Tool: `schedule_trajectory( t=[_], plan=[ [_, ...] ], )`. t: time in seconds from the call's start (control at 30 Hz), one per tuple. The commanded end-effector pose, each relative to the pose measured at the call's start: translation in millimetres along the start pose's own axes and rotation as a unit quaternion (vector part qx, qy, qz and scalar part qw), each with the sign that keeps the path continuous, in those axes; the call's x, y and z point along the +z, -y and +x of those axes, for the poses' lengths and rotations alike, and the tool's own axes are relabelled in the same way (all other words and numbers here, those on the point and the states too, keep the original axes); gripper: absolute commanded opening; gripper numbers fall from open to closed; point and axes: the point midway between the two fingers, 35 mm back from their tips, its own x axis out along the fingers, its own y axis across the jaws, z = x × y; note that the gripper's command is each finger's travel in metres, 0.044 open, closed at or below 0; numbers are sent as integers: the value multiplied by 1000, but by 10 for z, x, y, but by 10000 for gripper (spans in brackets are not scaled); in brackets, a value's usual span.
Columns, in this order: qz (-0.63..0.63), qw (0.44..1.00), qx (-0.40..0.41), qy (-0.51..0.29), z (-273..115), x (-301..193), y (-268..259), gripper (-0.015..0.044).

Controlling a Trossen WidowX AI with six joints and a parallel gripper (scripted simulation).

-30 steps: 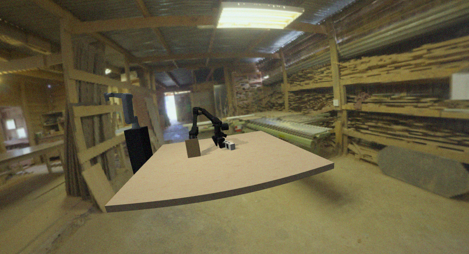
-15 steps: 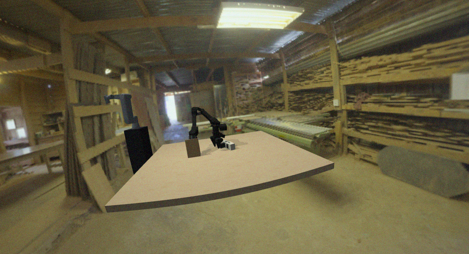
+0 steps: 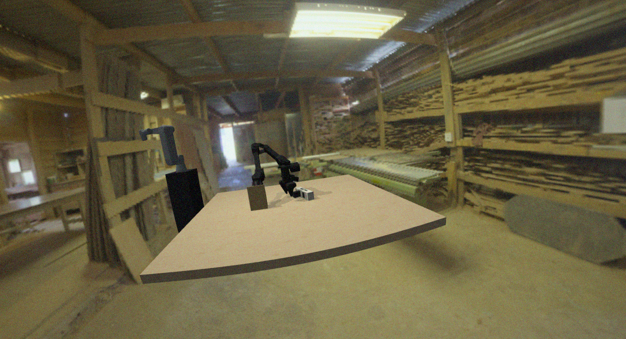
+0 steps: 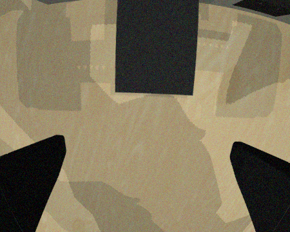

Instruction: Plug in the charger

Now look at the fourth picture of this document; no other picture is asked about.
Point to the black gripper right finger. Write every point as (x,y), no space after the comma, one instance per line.
(264,181)

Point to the black two-prong plug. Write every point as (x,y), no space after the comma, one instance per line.
(156,46)

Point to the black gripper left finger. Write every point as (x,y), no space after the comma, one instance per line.
(27,177)

